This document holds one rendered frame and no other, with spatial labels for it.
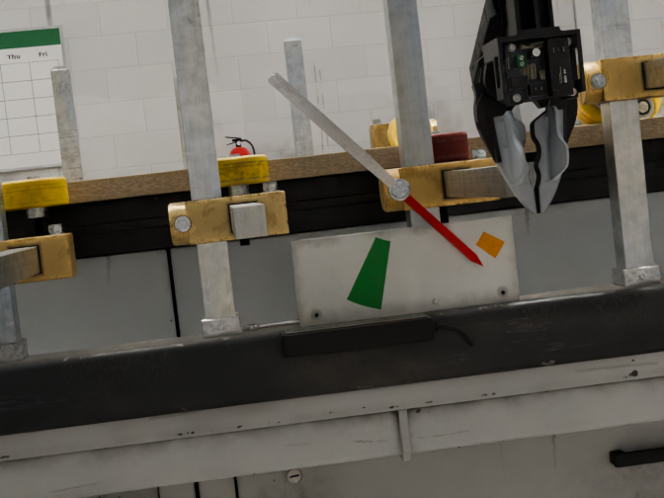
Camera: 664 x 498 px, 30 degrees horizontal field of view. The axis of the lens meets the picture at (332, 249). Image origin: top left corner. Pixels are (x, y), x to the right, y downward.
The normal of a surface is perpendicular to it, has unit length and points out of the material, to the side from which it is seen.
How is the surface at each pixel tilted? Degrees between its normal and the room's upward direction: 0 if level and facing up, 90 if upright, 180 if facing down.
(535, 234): 90
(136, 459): 90
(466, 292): 90
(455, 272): 90
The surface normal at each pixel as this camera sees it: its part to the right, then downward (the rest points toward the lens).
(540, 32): 0.09, 0.04
